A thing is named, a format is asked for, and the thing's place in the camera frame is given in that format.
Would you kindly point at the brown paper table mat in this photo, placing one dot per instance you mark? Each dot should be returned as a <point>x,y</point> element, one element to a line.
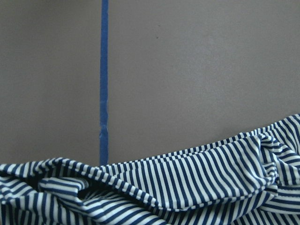
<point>181,73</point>

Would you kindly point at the navy white striped polo shirt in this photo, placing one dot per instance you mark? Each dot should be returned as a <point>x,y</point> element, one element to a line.
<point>252,178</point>

